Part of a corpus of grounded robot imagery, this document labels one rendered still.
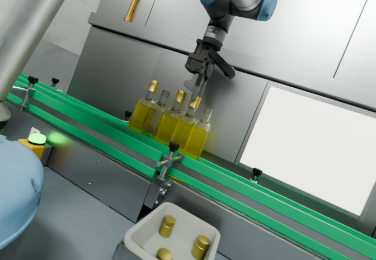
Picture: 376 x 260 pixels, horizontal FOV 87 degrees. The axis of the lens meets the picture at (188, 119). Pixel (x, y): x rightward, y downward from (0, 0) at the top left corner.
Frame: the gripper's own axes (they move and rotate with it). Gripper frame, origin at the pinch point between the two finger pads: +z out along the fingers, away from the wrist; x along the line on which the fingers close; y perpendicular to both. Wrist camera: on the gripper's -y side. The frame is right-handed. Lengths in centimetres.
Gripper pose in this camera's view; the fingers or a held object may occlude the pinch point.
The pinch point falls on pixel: (196, 98)
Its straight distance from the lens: 70.4
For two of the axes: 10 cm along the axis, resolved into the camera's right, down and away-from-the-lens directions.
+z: -3.7, 9.3, 0.5
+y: -8.9, -3.7, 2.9
